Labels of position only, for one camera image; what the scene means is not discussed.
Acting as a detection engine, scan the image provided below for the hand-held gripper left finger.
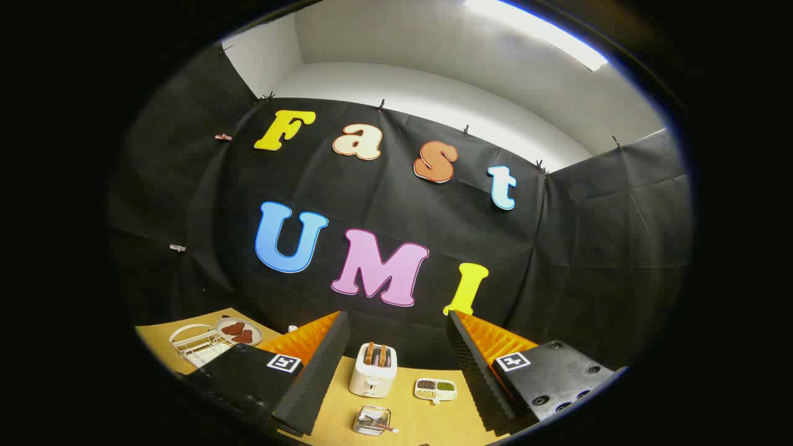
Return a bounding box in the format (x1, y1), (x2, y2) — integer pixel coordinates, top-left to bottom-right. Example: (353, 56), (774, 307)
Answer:
(183, 311), (351, 437)

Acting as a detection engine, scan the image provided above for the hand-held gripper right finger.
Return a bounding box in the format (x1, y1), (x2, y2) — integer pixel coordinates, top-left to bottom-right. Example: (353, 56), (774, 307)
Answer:
(446, 310), (626, 434)

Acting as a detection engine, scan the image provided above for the metal wire basket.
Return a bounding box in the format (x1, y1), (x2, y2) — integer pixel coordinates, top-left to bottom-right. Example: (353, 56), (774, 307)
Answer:
(353, 406), (392, 436)

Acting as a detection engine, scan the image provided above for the spoon with red checked handle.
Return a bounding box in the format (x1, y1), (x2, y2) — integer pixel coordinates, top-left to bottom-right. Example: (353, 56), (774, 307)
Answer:
(359, 415), (400, 433)

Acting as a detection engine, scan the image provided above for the white wire dish rack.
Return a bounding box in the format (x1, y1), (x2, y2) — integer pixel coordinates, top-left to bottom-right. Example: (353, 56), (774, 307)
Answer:
(169, 323), (233, 369)

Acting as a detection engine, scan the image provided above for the white divided bean tray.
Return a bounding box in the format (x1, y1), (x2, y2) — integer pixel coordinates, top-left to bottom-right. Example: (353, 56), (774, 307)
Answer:
(414, 378), (458, 404)

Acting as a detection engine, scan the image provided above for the white toaster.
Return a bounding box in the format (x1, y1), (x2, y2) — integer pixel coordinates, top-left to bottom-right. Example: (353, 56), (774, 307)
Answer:
(349, 343), (398, 398)

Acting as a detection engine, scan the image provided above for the small grey saucer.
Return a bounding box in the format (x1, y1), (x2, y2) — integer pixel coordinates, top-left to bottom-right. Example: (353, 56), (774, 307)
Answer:
(215, 317), (263, 346)

